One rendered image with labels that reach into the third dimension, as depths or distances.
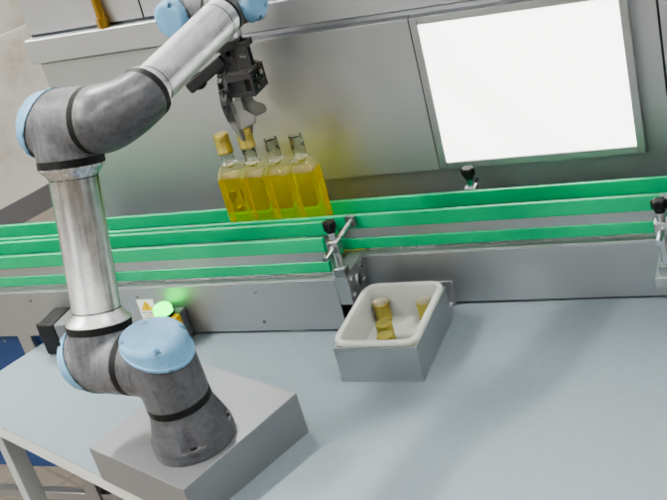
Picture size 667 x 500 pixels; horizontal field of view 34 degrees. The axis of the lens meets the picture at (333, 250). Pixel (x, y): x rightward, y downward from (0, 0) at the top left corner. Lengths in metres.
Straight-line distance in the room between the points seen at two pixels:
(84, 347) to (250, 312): 0.55
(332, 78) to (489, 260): 0.52
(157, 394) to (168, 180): 0.93
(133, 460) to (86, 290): 0.32
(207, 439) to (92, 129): 0.56
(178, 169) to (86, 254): 0.79
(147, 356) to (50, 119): 0.42
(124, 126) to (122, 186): 0.96
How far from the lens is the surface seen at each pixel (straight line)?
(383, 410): 2.03
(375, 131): 2.36
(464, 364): 2.10
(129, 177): 2.73
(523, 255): 2.20
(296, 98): 2.40
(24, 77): 5.71
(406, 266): 2.28
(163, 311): 2.40
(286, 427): 1.99
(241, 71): 2.25
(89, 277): 1.90
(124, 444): 2.04
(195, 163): 2.62
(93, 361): 1.92
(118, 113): 1.79
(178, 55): 1.90
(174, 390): 1.85
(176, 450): 1.90
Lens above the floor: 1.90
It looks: 26 degrees down
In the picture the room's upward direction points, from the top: 15 degrees counter-clockwise
